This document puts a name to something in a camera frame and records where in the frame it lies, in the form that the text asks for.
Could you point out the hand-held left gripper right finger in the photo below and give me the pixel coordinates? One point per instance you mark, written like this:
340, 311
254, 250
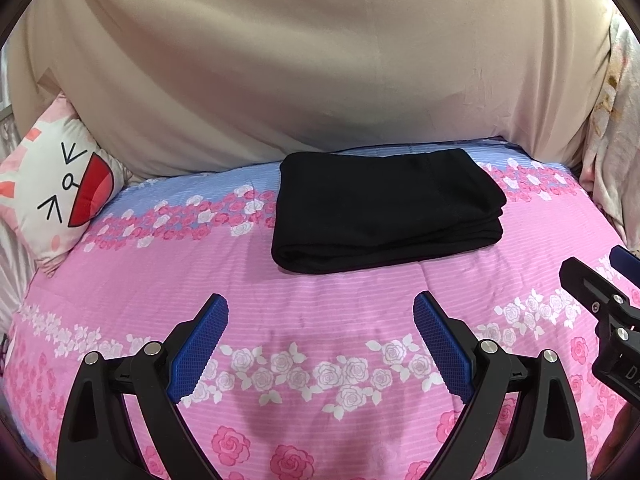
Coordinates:
445, 345

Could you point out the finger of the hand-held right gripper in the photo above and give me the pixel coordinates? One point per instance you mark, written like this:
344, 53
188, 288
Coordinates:
625, 259
585, 282

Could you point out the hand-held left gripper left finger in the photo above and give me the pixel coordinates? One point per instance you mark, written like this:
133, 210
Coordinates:
197, 345

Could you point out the black pants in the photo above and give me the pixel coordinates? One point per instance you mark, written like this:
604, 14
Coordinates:
380, 210

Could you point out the person's right forearm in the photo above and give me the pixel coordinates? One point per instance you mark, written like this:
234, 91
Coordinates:
622, 435

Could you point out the pink floral bedsheet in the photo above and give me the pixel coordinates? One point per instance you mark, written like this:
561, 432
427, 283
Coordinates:
350, 300

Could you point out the cream floral cloth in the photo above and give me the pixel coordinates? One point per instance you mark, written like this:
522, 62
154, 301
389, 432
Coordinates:
617, 135

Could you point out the pale pink satin cloth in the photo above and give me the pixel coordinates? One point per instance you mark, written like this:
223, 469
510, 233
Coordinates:
12, 280

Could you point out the white cat face pillow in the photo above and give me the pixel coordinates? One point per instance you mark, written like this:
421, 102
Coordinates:
55, 180

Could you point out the beige padded headboard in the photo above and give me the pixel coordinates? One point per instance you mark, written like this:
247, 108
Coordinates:
310, 60

